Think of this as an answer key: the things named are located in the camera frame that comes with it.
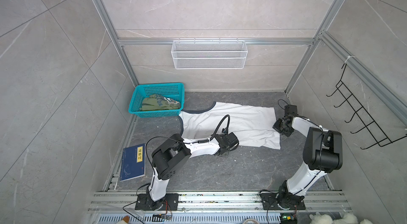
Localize white tank top navy trim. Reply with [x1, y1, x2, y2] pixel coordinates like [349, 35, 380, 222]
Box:
[179, 102, 281, 150]

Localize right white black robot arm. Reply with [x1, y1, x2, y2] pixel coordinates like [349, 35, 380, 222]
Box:
[273, 105, 343, 210]

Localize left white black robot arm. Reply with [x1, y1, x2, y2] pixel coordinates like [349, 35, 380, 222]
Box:
[146, 133, 240, 202]

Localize green camouflage tank top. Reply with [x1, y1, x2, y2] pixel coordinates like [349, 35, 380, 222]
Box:
[139, 94, 181, 112]

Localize teal plastic basket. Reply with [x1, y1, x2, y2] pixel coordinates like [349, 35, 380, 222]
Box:
[128, 83, 185, 118]

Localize blue book yellow label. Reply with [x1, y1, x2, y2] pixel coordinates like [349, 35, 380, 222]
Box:
[119, 143, 146, 181]

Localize white plush toy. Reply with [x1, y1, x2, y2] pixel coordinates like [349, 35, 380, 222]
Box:
[309, 212, 372, 224]

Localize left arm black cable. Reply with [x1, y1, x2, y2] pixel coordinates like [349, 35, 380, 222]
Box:
[122, 114, 231, 224]

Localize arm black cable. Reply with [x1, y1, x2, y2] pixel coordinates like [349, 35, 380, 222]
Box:
[122, 114, 231, 224]
[259, 99, 328, 224]

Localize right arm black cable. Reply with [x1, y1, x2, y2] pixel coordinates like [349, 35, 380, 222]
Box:
[259, 99, 328, 224]

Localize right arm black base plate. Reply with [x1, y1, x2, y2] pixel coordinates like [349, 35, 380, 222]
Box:
[259, 192, 306, 210]

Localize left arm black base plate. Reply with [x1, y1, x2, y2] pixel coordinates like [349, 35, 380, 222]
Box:
[135, 193, 180, 211]

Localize black wire hook rack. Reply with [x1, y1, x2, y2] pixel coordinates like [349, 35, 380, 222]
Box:
[326, 63, 407, 150]

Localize white wire mesh shelf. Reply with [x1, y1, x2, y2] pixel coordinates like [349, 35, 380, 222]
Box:
[171, 40, 248, 70]

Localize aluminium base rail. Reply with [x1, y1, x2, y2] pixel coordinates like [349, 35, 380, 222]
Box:
[87, 191, 352, 224]

